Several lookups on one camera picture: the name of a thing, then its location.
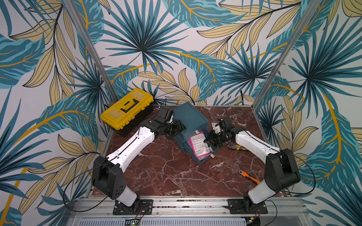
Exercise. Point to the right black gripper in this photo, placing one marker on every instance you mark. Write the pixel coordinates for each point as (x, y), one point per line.
(216, 136)

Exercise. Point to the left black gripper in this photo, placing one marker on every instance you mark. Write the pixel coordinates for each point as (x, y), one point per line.
(180, 126)

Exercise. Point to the pink seed bag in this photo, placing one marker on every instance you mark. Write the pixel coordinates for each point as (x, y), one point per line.
(200, 149)

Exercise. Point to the teal drawer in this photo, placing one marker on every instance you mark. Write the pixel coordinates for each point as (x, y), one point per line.
(189, 150)

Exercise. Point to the teal drawer cabinet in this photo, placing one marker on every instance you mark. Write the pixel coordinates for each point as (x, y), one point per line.
(192, 119)

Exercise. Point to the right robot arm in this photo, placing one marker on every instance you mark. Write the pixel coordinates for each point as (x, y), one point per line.
(281, 170)

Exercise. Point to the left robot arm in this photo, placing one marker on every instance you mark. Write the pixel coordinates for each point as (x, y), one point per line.
(108, 172)

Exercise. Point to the yellow black pliers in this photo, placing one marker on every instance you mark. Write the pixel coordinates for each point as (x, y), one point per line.
(237, 147)

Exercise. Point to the orange adjustable wrench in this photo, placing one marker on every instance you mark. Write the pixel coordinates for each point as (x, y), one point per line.
(245, 175)

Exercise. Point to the yellow black toolbox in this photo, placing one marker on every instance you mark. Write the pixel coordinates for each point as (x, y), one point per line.
(127, 113)

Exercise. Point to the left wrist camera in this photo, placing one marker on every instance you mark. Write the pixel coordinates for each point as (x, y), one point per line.
(164, 115)

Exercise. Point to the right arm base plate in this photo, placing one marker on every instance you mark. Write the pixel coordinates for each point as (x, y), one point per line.
(244, 206)

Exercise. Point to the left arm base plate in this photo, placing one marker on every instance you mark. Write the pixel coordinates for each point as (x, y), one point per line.
(140, 207)

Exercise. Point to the aluminium front rail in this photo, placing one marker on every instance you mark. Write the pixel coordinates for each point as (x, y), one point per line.
(190, 211)

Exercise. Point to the left aluminium corner post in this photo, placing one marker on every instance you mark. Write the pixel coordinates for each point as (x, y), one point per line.
(80, 25)

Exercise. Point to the aluminium corner post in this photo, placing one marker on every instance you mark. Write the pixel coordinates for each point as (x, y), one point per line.
(80, 25)
(312, 7)

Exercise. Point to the right aluminium corner post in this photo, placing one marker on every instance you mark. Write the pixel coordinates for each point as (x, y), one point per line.
(312, 7)

